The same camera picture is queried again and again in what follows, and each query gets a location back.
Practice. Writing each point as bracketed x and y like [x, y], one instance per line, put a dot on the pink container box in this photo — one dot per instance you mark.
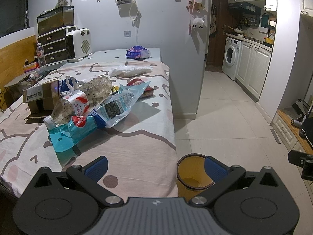
[28, 67]

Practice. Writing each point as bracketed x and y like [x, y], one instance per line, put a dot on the small water bottle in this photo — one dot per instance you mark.
[40, 55]

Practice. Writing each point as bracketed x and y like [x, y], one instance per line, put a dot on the white fluffy towel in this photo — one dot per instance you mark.
[129, 71]

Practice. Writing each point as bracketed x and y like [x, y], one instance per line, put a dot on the large clear plastic bottle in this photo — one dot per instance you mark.
[79, 101]

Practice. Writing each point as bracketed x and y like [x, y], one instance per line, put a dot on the glass fish tank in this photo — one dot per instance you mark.
[59, 17]

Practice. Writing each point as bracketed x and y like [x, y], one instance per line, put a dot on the dark drawer organizer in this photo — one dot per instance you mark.
[54, 45]

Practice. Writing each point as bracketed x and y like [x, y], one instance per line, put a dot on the yellow trash bin dark rim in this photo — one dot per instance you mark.
[191, 176]

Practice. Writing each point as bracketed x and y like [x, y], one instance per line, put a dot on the white drawer cabinet wooden top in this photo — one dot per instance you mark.
[289, 134]

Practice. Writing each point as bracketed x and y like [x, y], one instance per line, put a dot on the white plush sheep toy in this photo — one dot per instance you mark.
[198, 22]

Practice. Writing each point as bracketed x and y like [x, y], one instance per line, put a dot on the purple tissue pack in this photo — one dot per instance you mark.
[137, 53]

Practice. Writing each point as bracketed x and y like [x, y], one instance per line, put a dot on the white space heater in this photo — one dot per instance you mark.
[78, 44]

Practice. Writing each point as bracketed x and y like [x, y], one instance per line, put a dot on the brown cardboard box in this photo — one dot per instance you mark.
[42, 99]

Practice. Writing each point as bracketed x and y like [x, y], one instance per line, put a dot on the white washing machine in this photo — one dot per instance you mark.
[232, 55]

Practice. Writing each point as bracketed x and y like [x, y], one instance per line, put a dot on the white kitchen cabinets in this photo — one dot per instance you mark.
[253, 67]

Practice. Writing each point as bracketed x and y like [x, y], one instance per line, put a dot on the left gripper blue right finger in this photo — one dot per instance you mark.
[215, 169]

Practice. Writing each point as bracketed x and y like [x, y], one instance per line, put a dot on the wall shelf box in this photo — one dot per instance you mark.
[123, 2]

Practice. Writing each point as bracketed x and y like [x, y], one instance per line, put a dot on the white wall socket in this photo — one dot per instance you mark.
[127, 34]

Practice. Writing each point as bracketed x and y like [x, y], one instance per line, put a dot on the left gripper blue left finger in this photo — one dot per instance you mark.
[96, 169]

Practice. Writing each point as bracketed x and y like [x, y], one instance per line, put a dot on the white red plastic bag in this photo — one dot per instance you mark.
[70, 84]

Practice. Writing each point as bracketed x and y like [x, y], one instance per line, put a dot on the light blue snack bag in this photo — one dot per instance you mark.
[105, 115]

